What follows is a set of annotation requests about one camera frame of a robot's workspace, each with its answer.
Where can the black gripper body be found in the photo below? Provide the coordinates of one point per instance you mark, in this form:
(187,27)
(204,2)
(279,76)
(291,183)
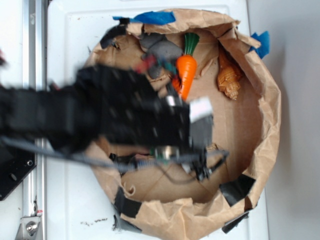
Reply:
(182,133)

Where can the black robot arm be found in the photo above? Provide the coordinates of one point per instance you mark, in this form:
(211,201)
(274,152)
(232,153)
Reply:
(119,105)

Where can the orange plastic toy carrot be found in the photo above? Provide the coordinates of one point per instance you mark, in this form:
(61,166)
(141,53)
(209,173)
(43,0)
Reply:
(186,66)

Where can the brown paper bag bin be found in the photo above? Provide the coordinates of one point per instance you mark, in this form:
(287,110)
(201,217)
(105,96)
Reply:
(166,202)

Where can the grey plush toy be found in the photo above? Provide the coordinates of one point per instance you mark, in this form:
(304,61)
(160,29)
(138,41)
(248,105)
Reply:
(159,54)

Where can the orange spiral seashell toy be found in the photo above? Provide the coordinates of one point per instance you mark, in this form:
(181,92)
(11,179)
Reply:
(229,75)

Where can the blue tape strip top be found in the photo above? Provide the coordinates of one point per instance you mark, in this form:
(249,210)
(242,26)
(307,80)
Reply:
(151,17)

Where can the blue tape strip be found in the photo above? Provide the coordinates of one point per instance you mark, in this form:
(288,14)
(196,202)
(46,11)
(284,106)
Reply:
(151,17)
(264,40)

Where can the white plastic tray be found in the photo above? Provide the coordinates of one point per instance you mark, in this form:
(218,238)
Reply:
(76,206)

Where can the blue tape strip right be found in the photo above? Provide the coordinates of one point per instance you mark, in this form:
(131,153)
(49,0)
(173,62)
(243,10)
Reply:
(264,40)

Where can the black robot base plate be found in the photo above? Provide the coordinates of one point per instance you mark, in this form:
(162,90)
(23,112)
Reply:
(15,166)

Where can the metal corner bracket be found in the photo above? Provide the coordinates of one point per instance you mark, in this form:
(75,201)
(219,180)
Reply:
(30,228)

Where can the aluminium frame rail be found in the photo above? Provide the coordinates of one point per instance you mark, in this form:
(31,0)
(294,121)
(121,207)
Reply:
(34,72)

